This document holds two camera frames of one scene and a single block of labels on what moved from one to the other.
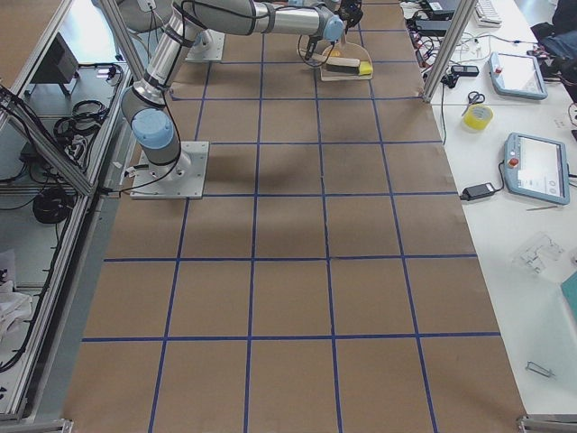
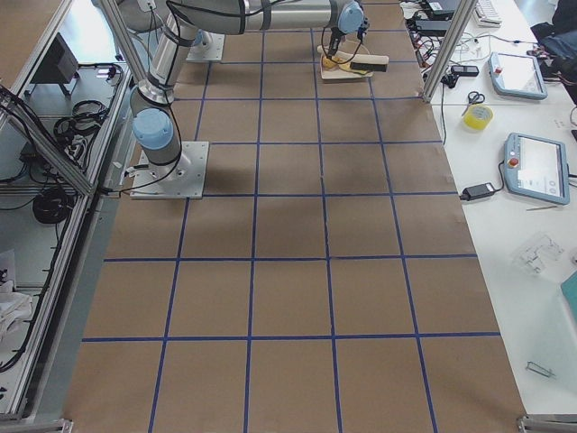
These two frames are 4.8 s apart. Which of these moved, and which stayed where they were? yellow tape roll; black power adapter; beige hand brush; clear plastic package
Moved: beige hand brush
Stayed: clear plastic package; yellow tape roll; black power adapter
